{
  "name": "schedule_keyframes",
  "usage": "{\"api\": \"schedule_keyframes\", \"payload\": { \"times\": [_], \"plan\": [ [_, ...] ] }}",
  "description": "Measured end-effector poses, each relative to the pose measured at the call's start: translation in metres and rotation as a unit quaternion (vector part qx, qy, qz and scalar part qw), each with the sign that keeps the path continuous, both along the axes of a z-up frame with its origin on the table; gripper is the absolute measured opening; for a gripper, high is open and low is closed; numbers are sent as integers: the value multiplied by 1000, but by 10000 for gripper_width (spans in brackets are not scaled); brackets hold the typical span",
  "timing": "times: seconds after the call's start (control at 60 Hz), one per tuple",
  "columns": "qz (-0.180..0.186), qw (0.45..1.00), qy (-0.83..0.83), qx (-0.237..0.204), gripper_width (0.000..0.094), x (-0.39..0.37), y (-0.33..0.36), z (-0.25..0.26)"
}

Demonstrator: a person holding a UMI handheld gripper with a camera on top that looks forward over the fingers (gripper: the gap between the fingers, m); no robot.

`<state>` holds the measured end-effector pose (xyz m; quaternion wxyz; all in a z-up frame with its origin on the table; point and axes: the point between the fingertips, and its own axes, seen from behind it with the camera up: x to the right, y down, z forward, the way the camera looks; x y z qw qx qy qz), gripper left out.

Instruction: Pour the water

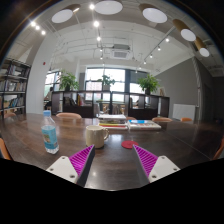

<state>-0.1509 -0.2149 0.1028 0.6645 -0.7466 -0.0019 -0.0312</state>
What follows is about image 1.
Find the red round coaster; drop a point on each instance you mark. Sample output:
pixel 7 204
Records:
pixel 128 144

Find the ceiling air conditioner unit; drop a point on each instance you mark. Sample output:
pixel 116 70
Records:
pixel 120 51

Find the flat colourful book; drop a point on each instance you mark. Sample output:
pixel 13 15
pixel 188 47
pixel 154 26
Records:
pixel 142 125

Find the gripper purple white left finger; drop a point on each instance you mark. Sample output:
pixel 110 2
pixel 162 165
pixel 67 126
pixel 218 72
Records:
pixel 74 168

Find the potted plant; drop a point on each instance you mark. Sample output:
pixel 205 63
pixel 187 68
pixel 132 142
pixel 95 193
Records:
pixel 67 81
pixel 148 84
pixel 106 82

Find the middle potted plant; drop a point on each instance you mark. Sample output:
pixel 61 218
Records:
pixel 106 82

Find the cream ceramic mug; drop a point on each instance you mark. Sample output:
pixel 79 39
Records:
pixel 96 135

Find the orange chair left edge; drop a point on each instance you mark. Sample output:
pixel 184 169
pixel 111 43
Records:
pixel 4 150

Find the orange chair edge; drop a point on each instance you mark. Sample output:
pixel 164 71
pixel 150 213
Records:
pixel 4 150
pixel 219 151

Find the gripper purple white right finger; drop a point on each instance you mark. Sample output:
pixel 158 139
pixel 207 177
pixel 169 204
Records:
pixel 150 167

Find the orange chair back left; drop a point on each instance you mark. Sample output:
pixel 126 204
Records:
pixel 69 115

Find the orange chair back right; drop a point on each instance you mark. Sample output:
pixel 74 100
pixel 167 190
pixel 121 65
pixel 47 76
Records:
pixel 161 119

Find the right potted plant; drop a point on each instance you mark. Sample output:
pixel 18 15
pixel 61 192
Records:
pixel 148 84

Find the tall bookshelf at left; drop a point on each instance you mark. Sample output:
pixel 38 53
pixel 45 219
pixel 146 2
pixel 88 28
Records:
pixel 14 76

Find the orange chair right edge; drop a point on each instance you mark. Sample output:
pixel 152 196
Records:
pixel 219 151

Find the left potted plant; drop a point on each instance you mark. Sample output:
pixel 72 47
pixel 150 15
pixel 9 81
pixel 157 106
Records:
pixel 67 81

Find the dark low shelf unit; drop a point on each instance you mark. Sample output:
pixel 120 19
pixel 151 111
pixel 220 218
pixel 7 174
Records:
pixel 90 104

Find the white radiator panel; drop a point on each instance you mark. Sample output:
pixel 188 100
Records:
pixel 182 110

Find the orange chair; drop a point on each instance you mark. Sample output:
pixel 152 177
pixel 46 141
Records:
pixel 161 119
pixel 185 119
pixel 69 115

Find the stack of books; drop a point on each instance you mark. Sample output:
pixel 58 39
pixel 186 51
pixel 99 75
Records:
pixel 113 121

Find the clear plastic water bottle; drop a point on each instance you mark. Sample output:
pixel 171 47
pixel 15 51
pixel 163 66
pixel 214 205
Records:
pixel 48 128

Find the orange chair far right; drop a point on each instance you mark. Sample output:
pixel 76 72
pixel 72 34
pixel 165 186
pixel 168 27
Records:
pixel 185 119

